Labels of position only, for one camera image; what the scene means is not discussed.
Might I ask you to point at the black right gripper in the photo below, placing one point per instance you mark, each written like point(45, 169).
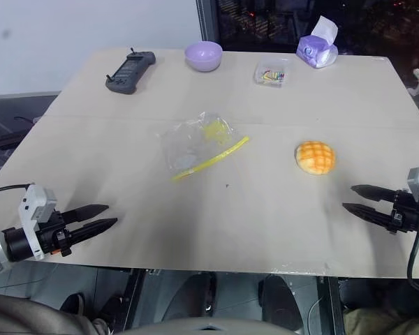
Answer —
point(406, 216)

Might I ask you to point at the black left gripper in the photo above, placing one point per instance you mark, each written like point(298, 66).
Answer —
point(50, 234)

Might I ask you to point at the round golden pineapple bun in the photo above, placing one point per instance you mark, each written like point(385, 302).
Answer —
point(315, 157)

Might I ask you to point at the clear yellow-zip plastic bag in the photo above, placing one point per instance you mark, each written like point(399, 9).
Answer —
point(185, 146)

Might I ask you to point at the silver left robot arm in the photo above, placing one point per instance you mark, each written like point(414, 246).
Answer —
point(15, 244)

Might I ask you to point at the plain black shoe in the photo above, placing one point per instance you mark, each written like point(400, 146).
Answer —
point(73, 303)

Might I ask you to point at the olive trouser leg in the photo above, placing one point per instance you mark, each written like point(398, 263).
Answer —
point(387, 322)

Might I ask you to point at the dark rounded shape under table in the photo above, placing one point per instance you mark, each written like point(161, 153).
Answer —
point(195, 296)
point(283, 300)

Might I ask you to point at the black handheld remote controller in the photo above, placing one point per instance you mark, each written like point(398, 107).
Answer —
point(127, 71)

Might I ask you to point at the clear box of coloured clips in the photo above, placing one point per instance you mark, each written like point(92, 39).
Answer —
point(273, 74)

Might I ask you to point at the purple tissue pack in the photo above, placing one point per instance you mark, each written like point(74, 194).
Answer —
point(314, 50)

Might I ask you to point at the grey robot torso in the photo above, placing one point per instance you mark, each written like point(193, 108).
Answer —
point(230, 328)

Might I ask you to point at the purple plastic bowl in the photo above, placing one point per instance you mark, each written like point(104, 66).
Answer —
point(203, 57)

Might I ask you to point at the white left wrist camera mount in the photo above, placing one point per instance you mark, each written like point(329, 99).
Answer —
point(35, 206)

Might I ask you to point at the grey window frame post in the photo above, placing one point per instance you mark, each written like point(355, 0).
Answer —
point(208, 21)

